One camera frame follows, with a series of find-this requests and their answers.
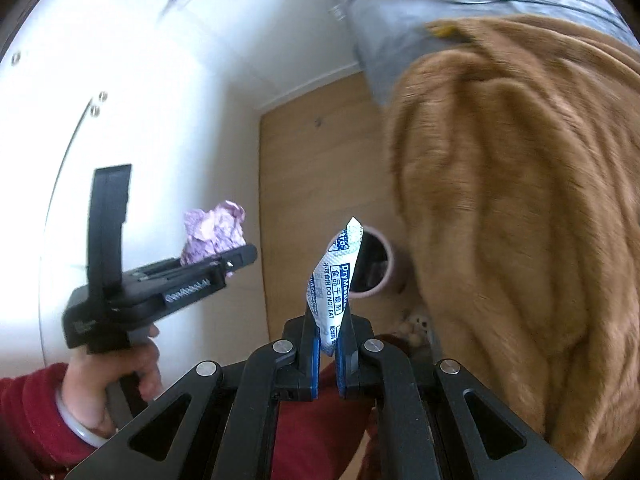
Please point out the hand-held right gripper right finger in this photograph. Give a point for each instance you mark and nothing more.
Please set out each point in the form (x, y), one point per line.
(342, 365)

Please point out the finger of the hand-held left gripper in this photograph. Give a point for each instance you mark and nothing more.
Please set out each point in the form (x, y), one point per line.
(240, 256)
(160, 267)

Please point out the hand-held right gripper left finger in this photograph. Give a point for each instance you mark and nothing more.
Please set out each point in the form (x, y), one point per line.
(312, 360)

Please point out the purple wrapper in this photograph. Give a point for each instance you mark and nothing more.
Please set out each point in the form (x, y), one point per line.
(212, 232)

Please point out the white desiccant packet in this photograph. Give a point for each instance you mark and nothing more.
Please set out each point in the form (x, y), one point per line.
(332, 290)

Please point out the pink trash bin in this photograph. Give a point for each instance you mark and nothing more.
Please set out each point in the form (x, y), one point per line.
(396, 260)

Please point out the person's left forearm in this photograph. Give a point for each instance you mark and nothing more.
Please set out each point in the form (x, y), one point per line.
(30, 410)

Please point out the person's left hand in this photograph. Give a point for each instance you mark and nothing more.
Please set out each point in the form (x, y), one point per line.
(90, 385)

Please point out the person's red pants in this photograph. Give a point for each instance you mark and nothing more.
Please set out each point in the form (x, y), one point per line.
(320, 440)

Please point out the small plush toy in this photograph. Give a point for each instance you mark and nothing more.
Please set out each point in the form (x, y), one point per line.
(414, 330)

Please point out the white wardrobe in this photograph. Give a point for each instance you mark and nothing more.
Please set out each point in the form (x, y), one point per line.
(50, 160)

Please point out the brown fluffy blanket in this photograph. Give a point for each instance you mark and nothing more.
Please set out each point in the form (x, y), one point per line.
(525, 185)

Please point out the grey plush blanket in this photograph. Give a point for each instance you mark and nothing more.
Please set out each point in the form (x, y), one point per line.
(385, 25)

